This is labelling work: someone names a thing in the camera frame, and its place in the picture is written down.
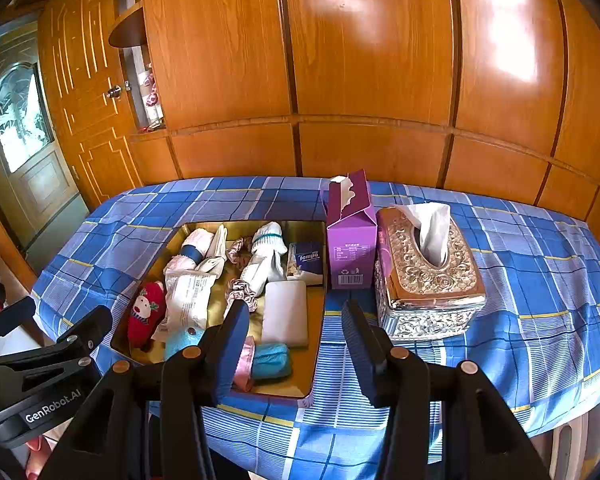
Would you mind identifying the red snowman sock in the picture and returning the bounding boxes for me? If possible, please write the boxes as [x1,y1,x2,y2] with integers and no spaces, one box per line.
[126,281,167,351]

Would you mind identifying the pink cloth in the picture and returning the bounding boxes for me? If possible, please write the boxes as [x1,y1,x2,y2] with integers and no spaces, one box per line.
[232,335,257,392]

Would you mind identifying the light blue cloth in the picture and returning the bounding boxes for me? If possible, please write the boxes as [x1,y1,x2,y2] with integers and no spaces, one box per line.
[164,327,206,361]

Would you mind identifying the white plastic packet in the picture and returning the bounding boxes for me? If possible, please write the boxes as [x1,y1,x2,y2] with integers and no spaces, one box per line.
[152,267,216,343]

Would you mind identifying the pink white sock blue band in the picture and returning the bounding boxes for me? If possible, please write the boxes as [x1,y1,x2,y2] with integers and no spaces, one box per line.
[164,228,216,281]

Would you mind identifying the wooden panel door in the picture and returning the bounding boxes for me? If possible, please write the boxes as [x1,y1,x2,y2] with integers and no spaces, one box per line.
[37,0,146,211]

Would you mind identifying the plain white sock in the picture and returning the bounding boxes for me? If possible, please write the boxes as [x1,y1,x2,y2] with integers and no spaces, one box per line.
[207,224,229,276]

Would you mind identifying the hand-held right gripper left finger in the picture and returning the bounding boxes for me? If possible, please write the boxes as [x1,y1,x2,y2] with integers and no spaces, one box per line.
[37,299,251,480]

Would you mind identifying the red patterned shelf packages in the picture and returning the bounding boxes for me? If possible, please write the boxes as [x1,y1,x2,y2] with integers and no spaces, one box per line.
[137,62,166,131]

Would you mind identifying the white sock teal stripes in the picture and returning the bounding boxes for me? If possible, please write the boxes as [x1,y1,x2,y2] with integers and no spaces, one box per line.
[240,221,288,293]

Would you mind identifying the brown scrunchie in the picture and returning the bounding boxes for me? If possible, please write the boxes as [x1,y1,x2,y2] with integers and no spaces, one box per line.
[227,237,253,266]

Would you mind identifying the white cloth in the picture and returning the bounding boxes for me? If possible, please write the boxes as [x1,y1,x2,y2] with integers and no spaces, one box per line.
[261,280,308,348]

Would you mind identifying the wooden wardrobe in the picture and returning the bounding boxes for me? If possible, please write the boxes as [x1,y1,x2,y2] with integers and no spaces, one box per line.
[105,0,600,241]

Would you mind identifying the blue white tissue pack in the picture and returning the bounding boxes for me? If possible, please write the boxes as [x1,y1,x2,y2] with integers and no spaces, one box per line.
[286,241,323,286]

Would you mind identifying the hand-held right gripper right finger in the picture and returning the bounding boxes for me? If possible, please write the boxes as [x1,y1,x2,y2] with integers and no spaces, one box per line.
[341,299,551,480]

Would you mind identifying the white plastic chair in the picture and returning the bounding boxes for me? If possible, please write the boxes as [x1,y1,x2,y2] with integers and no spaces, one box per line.
[550,410,596,480]

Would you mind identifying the purple tissue box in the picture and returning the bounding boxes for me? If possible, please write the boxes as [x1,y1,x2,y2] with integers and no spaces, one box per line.
[321,169,378,290]

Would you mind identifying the blue plaid tablecloth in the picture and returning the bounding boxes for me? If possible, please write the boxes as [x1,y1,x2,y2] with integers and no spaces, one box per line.
[31,176,600,466]

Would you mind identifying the white facial tissue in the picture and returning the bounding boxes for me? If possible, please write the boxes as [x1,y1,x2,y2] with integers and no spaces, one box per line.
[392,201,453,266]

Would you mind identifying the pink satin scrunchie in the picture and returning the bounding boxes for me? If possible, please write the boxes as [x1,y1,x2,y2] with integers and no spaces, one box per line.
[225,277,263,313]

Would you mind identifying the teal cloth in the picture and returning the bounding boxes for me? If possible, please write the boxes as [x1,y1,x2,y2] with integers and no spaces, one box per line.
[250,342,293,381]

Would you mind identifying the glass panel door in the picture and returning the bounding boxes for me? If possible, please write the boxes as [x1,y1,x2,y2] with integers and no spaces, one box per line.
[0,20,88,261]

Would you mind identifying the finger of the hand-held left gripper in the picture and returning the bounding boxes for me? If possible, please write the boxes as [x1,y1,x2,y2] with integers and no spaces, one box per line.
[54,305,113,361]
[0,296,37,361]

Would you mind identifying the gold metal tin tray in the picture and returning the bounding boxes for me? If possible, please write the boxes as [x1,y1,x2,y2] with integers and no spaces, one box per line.
[110,220,328,400]

